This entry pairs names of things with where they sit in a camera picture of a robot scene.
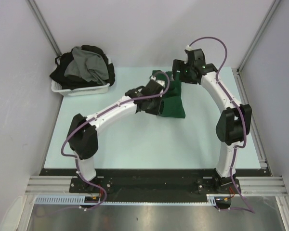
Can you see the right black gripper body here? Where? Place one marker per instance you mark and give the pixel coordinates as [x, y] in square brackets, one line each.
[185, 73]

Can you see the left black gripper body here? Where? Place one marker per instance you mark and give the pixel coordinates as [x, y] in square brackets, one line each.
[153, 107]

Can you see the green t shirt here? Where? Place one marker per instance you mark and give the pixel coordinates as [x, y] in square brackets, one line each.
[171, 104]

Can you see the black t shirt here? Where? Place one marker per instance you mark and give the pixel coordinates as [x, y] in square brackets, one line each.
[58, 75]

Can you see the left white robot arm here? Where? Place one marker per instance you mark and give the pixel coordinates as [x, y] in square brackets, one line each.
[84, 130]

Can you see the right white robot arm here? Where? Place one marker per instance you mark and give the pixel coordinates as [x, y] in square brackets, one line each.
[233, 125]

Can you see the grey t shirt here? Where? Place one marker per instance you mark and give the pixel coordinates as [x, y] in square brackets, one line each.
[87, 65]

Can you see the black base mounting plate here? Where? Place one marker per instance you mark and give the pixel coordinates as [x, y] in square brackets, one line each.
[118, 186]

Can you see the white plastic laundry basket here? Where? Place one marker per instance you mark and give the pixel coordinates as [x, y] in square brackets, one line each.
[57, 88]

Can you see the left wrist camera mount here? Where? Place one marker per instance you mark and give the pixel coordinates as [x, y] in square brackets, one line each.
[161, 82]

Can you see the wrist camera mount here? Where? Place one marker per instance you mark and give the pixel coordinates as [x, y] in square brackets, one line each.
[188, 48]
[161, 82]

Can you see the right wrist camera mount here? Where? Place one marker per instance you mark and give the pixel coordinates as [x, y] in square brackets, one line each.
[188, 48]

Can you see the right aluminium corner post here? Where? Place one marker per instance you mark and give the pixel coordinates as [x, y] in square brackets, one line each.
[260, 32]

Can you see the aluminium corner post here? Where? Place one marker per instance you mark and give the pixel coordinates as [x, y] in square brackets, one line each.
[260, 32]
[44, 26]

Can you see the left aluminium corner post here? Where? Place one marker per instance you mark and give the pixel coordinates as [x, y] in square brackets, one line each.
[44, 26]

